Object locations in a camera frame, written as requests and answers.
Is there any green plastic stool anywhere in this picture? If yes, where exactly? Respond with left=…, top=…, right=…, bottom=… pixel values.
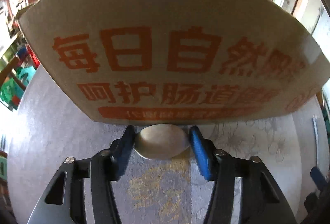
left=1, top=66, right=36, bottom=111

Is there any white round bun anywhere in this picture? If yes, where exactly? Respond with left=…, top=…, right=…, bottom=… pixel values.
left=134, top=124, right=189, bottom=160

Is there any brown cardboard box orange print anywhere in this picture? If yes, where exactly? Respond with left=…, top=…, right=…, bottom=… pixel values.
left=18, top=0, right=329, bottom=124

